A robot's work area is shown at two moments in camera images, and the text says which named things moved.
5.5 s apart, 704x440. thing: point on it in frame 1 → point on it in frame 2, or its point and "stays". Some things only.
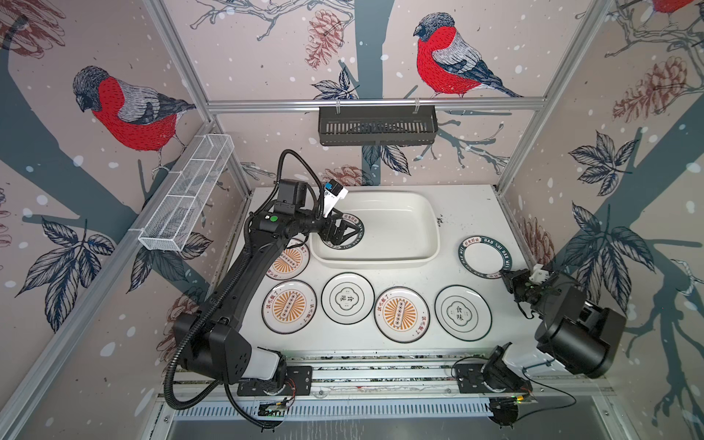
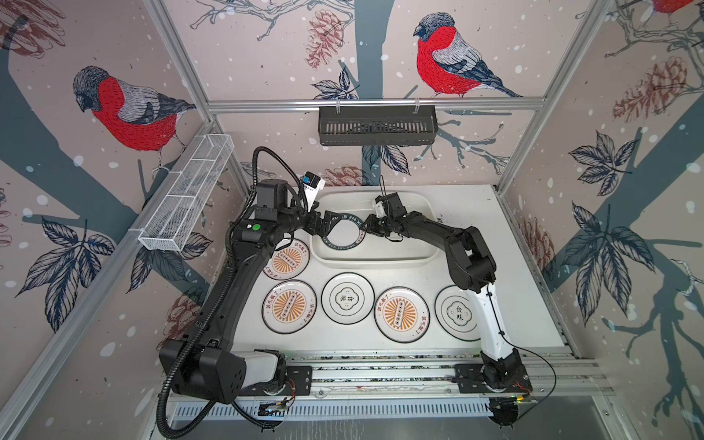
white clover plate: (463, 312) stays
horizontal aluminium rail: (295, 104) stays
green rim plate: (355, 239) stays
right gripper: (515, 279) → (372, 225)
